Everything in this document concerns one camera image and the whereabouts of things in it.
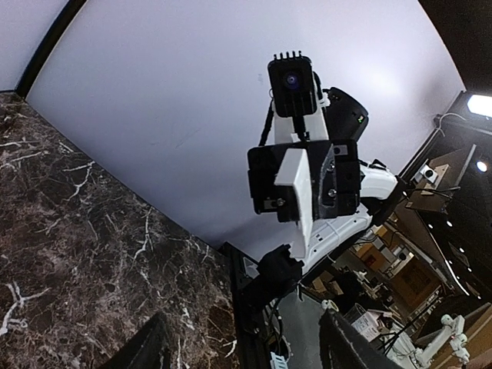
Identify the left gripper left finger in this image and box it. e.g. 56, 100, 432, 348
99, 312, 171, 369

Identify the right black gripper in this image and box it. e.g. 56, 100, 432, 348
248, 140, 361, 223

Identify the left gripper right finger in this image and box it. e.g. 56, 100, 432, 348
319, 309, 400, 369

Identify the white battery cover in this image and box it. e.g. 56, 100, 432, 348
274, 148, 313, 259

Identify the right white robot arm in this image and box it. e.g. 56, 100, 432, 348
239, 87, 405, 312

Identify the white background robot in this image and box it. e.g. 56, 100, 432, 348
385, 314, 470, 368

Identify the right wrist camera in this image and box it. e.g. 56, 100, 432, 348
268, 52, 317, 118

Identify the left black frame post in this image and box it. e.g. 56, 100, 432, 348
15, 0, 87, 99

